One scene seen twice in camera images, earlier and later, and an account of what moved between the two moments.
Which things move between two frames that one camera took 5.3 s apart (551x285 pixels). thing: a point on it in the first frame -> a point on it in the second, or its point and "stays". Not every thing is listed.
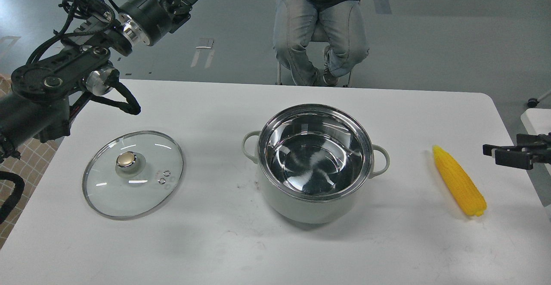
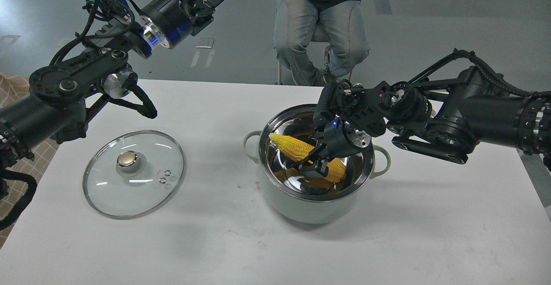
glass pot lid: (131, 175) stays
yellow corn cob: (460, 181) -> (336, 170)
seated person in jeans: (319, 8) stays
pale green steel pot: (314, 161) stays
